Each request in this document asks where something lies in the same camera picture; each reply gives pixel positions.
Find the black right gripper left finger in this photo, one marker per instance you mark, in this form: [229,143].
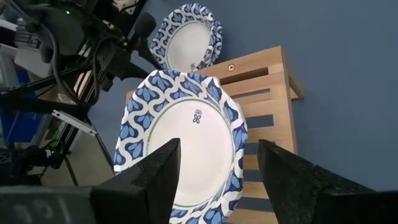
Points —
[140,193]

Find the small blue patterned plate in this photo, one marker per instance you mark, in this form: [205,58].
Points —
[186,43]

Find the black aluminium table frame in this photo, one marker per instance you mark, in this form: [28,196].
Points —
[84,146]

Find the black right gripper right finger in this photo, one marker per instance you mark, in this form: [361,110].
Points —
[298,193]

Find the blue patterned paper bowl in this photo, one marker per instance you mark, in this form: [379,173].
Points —
[192,149]

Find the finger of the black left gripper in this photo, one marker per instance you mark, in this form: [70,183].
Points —
[144,26]
[124,62]

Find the wooden slatted shelf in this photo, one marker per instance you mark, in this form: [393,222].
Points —
[267,102]

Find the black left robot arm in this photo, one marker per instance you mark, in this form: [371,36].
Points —
[31,104]

